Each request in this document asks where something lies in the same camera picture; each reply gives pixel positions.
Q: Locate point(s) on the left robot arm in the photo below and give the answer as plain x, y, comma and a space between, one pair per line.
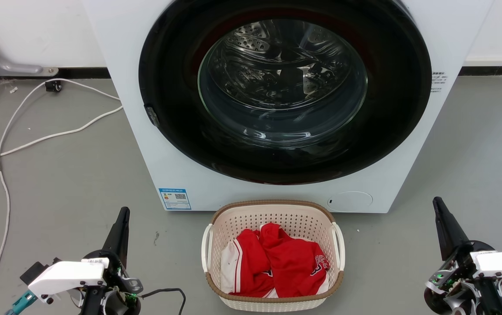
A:
92, 302

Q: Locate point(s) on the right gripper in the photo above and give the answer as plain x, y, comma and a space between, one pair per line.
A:
452, 284

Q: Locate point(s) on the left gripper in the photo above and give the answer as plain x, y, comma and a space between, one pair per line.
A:
119, 288

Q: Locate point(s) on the black round washer door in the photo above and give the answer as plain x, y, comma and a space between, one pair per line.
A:
176, 144

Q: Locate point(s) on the black baseboard strip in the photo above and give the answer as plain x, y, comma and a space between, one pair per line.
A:
496, 70
80, 72

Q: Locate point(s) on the blue energy label sticker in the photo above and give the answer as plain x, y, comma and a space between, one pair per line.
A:
174, 199

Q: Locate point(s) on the red and white jersey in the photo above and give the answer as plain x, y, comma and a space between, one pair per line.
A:
290, 262

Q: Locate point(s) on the grey drain pipe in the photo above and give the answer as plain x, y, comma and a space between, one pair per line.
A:
12, 67

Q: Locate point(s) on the round white filter cover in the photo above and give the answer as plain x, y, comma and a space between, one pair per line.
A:
349, 201

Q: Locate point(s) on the beige perforated laundry basket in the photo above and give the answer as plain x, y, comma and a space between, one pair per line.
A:
277, 216

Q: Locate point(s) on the white front-load washing machine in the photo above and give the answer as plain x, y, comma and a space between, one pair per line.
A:
128, 144

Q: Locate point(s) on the small text sticker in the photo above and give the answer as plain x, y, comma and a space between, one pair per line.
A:
438, 82

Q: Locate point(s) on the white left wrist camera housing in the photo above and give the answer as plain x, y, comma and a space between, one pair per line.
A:
67, 276

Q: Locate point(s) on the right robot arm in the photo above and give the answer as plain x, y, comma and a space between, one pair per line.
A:
493, 299

